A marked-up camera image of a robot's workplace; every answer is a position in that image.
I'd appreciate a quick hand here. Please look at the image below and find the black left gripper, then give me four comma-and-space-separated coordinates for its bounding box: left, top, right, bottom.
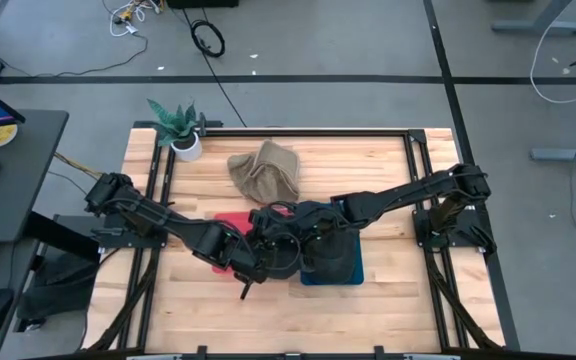
230, 207, 274, 301

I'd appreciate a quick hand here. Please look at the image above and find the tan cap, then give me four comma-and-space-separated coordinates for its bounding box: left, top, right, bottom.
226, 140, 302, 205

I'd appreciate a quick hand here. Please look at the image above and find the red plastic tray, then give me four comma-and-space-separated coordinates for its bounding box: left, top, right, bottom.
211, 212, 299, 275

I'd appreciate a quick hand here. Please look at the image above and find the blue plastic tray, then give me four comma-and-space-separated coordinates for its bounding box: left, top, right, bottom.
300, 202, 365, 287

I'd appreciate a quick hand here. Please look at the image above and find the green plant in white pot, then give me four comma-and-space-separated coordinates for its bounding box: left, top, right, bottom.
146, 98, 204, 163

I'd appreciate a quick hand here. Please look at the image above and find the black desk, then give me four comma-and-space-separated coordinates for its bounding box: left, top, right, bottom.
0, 108, 70, 360

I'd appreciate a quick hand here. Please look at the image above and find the grey desk foot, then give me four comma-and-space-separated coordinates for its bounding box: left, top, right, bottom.
491, 0, 576, 37
529, 137, 576, 164

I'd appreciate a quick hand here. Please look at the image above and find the black box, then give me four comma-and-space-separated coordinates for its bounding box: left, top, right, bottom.
166, 0, 240, 9

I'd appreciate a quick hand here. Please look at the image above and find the black aluminium table frame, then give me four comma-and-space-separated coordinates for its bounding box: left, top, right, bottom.
82, 119, 507, 360

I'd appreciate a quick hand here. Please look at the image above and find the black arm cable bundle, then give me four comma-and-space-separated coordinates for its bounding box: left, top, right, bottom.
425, 249, 502, 351
85, 247, 162, 352

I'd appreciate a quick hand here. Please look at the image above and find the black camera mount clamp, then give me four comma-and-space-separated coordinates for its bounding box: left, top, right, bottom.
196, 112, 224, 137

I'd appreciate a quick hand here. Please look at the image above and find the coiled black cable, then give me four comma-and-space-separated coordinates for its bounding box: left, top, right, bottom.
181, 7, 248, 129

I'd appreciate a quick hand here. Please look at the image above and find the white floor cable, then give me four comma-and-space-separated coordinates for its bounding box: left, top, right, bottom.
529, 0, 576, 105

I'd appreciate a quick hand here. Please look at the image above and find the white and yellow cable bundle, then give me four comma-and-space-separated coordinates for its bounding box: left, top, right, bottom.
101, 0, 162, 39

